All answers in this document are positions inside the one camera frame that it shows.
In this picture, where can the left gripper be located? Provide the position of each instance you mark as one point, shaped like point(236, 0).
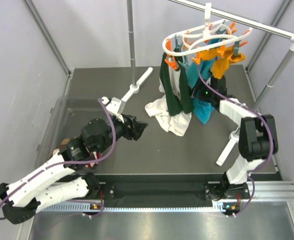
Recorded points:
point(137, 127)

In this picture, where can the brown white striped sock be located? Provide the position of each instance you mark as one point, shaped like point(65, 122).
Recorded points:
point(62, 145)

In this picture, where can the white clip hanger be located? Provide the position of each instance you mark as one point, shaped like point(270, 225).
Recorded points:
point(212, 34)

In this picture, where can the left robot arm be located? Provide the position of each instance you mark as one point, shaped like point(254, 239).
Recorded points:
point(39, 190)

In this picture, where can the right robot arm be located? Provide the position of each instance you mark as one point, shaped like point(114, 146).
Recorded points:
point(257, 140)

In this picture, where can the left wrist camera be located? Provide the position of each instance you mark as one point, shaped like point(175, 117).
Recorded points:
point(115, 107)

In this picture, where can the green white sock pair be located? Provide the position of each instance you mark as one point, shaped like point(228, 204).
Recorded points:
point(173, 110)

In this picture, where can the blue sock pair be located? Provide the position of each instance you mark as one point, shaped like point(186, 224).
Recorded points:
point(200, 92)

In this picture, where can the metal clothes rack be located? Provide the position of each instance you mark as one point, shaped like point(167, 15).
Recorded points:
point(241, 27)

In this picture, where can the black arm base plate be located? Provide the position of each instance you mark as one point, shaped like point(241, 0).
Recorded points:
point(200, 190)

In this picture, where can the orange sock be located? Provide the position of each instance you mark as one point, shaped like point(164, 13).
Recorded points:
point(221, 65)
point(209, 54)

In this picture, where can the clear plastic bin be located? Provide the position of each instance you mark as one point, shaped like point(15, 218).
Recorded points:
point(70, 114)

